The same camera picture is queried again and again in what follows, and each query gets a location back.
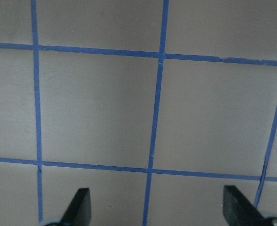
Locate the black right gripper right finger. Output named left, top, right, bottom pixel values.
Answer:
left=223, top=186, right=270, bottom=226

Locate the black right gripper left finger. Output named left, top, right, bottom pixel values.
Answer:
left=59, top=188, right=92, bottom=226

